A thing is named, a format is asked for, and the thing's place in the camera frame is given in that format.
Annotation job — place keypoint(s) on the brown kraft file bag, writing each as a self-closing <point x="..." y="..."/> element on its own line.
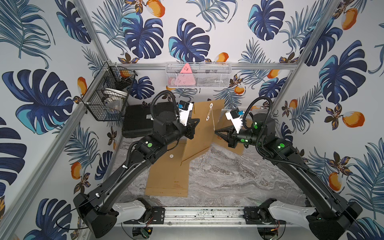
<point x="226" y="124"/>
<point x="169" y="175"/>
<point x="209" y="114"/>

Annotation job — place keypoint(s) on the pink triangle item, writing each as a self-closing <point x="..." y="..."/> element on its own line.
<point x="185" y="77"/>

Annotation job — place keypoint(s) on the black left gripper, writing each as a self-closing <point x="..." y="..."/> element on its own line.
<point x="190" y="129"/>

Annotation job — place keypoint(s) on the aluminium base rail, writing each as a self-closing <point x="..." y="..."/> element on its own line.
<point x="210" y="216"/>

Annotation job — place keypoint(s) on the black wire basket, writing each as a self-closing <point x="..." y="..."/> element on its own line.
<point x="109" y="93"/>

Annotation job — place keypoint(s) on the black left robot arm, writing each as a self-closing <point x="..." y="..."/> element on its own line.
<point x="98" y="208"/>

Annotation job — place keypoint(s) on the black plastic tool case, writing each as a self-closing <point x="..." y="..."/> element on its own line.
<point x="138" y="120"/>

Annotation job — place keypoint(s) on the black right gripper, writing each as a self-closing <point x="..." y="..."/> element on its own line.
<point x="231" y="136"/>

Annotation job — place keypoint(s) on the clear white mesh wall basket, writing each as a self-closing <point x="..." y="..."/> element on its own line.
<point x="207" y="75"/>

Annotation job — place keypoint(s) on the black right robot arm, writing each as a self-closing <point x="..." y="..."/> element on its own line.
<point x="330" y="214"/>

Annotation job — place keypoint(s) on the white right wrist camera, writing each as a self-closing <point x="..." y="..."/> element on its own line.
<point x="236" y="117"/>

